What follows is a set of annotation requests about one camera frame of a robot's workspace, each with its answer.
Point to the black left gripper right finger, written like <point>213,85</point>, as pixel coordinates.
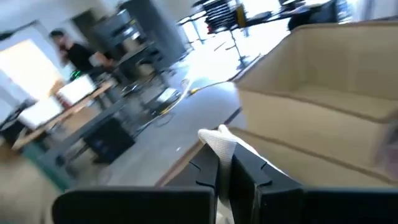
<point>248,180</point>

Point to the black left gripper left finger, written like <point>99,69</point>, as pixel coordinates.
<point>202,168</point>

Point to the white cloth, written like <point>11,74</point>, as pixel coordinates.
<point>222,143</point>

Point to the left cardboard box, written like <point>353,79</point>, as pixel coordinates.
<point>326,174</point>

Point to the cardboard box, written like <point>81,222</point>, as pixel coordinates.
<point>326,174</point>
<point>342,56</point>

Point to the black floor cabinet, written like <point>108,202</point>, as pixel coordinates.
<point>109,140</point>

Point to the black metal shelf rack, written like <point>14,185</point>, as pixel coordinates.
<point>155,28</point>

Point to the bright white panel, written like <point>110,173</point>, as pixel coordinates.
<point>40,113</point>
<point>76,90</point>

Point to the wooden table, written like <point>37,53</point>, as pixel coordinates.
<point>62,116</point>

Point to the black stacked chairs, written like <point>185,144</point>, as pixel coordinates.
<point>222,15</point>

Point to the right cardboard box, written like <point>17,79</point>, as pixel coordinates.
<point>342,56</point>

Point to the grey metal shelf unit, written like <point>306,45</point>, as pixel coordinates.
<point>121,31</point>

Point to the person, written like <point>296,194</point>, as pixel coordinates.
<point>79,56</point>

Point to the black metal table frame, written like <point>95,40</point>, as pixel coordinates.
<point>233,115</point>

